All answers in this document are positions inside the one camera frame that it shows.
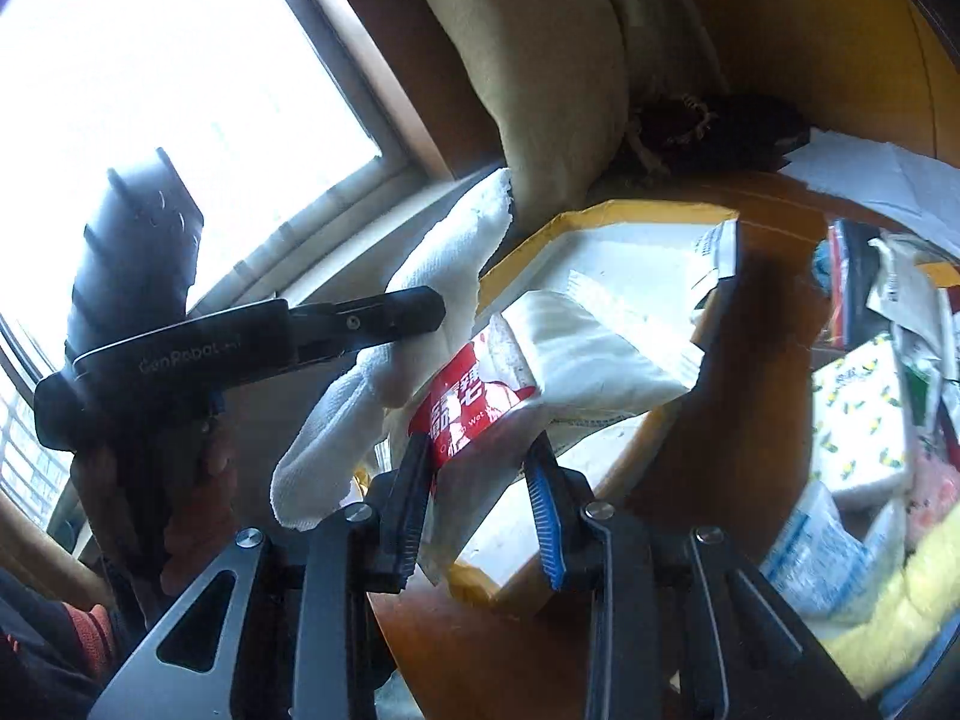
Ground green dotted tissue pack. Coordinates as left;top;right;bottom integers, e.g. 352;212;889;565
811;332;913;512

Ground dark tasselled cloth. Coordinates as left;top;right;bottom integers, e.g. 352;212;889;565
622;89;811;179

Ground left hand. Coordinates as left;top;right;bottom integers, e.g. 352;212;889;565
70;418;243;598

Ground red white packet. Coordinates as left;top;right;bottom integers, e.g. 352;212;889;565
406;320;557;587

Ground white paper sheets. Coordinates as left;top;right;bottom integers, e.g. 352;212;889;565
779;128;960;257

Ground yellow towel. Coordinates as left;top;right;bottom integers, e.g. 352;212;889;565
823;511;958;699

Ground beige curtain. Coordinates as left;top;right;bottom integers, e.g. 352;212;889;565
427;0;724;234

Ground white towel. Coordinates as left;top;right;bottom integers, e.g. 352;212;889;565
270;167;512;532

